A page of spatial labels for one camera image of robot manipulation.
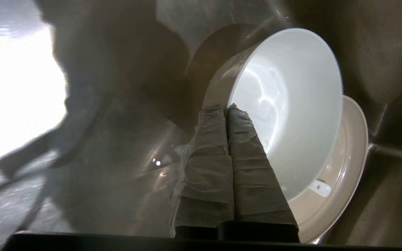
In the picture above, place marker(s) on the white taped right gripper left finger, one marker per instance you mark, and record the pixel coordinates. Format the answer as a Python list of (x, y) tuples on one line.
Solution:
[(208, 174)]

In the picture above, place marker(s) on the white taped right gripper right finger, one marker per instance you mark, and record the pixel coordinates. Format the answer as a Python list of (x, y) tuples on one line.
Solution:
[(255, 181)]

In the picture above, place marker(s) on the stainless steel sink basin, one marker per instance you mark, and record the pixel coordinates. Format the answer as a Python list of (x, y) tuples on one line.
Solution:
[(117, 139)]

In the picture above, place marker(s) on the white bowl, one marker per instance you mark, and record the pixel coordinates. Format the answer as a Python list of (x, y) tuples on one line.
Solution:
[(291, 97)]

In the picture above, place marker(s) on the beige round plate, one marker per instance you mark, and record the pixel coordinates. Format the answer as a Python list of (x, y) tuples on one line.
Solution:
[(340, 181)]

